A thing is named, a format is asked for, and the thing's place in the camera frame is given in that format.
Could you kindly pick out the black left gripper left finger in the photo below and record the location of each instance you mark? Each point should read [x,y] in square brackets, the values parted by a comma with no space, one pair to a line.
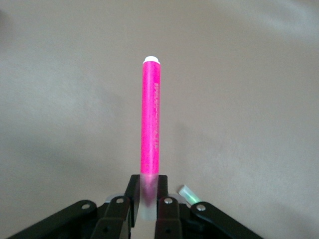
[114,219]

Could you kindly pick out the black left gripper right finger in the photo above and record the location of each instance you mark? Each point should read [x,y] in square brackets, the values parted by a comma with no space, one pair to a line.
[169,219]

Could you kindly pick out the pink marker pen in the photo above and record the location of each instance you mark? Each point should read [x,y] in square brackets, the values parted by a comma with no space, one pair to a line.
[150,112]

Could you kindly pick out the green marker pen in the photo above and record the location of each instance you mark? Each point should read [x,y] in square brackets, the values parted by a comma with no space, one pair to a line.
[185,192]

